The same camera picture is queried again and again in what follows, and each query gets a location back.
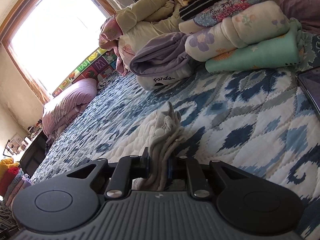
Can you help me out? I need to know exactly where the white quilted garment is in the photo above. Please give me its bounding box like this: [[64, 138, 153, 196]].
[[93, 101, 184, 191]]

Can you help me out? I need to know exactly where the blue white patterned quilt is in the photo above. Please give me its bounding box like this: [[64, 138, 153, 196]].
[[32, 33, 319, 239]]

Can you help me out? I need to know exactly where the folded pink duvet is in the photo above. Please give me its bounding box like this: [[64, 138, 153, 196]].
[[42, 79, 97, 137]]

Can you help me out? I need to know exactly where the dark bedside table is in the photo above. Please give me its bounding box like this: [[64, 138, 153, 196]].
[[20, 131, 48, 177]]

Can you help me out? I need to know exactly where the folded white lilac garment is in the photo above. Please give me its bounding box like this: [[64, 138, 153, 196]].
[[6, 177, 34, 207]]

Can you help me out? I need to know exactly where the colourful alphabet foam mat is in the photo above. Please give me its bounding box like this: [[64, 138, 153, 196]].
[[52, 48, 117, 98]]

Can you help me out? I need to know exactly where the white purple panda garment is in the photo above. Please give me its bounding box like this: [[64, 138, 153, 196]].
[[129, 32, 194, 90]]

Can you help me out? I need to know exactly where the folded blue denim garment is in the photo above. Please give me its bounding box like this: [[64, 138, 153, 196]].
[[3, 168, 24, 202]]

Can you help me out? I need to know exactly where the folded red garment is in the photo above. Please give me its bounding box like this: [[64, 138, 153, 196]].
[[0, 167, 20, 197]]

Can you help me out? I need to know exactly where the folded pink patterned garment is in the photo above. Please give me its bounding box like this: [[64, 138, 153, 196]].
[[5, 177, 29, 207]]

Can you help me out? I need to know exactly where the folded yellow garment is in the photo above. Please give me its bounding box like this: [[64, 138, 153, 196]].
[[0, 157, 19, 179]]

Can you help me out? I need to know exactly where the folded sequin floral garment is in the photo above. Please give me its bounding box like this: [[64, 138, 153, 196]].
[[178, 0, 281, 34]]

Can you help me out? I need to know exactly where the cream pink padded jacket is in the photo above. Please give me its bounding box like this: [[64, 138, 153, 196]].
[[99, 0, 182, 76]]

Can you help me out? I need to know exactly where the folded mint green garment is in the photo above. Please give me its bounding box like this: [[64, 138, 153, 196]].
[[205, 18, 305, 73]]

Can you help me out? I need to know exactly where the rolled cream floral garment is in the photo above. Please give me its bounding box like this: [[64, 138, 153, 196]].
[[185, 1, 290, 62]]

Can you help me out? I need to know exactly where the wooden window frame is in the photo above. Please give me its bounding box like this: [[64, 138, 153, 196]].
[[0, 0, 118, 105]]

